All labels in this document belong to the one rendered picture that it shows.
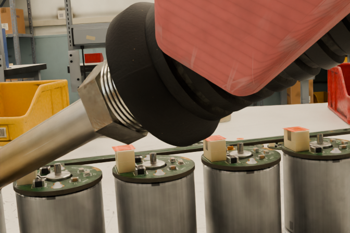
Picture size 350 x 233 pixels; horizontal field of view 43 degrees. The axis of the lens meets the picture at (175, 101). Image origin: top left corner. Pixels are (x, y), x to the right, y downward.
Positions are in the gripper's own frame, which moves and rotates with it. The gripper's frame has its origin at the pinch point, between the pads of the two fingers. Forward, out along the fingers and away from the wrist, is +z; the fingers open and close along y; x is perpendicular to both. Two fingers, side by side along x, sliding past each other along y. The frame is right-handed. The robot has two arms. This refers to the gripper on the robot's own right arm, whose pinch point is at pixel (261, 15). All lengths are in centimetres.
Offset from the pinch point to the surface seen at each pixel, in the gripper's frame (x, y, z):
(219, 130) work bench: -11.7, -37.0, 18.1
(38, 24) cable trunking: -325, -313, 152
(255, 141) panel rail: -1.2, -8.5, 5.2
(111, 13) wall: -273, -353, 115
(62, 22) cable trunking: -306, -325, 141
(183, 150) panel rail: -2.7, -6.5, 6.1
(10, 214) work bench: -12.7, -10.5, 18.9
